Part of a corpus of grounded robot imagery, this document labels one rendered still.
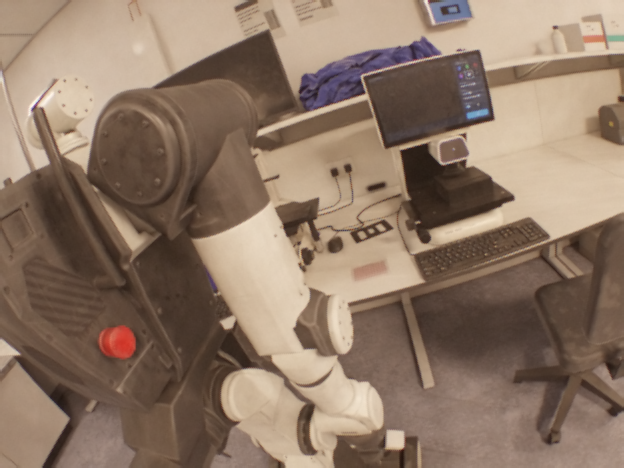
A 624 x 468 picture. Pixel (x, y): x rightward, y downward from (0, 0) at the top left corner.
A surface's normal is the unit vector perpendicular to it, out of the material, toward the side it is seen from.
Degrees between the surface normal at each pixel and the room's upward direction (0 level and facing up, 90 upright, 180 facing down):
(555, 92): 90
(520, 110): 90
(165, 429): 45
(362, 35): 90
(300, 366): 71
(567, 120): 90
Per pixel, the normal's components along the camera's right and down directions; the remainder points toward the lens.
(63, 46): -0.07, 0.43
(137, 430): -0.36, -0.28
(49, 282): 0.92, -0.22
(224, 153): 0.69, 0.06
